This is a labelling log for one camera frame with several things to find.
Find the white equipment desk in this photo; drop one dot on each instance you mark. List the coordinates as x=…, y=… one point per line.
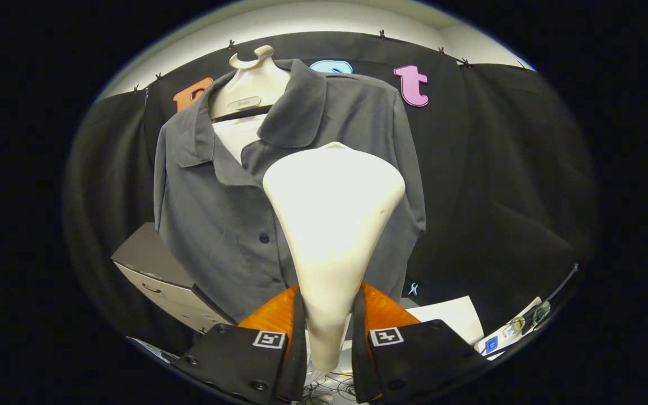
x=518, y=326

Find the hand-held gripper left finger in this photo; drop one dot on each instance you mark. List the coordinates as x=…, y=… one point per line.
x=300, y=349

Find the light blue clip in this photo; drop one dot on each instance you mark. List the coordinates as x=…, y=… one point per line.
x=412, y=289

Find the grey button shirt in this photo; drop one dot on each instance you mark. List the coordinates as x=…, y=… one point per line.
x=211, y=214

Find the cream clothes hanger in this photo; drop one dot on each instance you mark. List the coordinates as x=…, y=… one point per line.
x=251, y=84

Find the white side table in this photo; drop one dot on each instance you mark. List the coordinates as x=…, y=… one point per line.
x=448, y=315

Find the white garment steamer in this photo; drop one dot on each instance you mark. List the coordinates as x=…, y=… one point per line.
x=332, y=214

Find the black backdrop cloth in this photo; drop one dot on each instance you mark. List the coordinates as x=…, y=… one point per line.
x=498, y=169

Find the grey drawer cabinet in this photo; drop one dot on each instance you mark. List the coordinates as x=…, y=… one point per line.
x=144, y=253

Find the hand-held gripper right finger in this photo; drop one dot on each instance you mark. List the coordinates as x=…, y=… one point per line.
x=359, y=354

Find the small blue box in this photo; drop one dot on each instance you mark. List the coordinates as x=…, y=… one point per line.
x=491, y=344

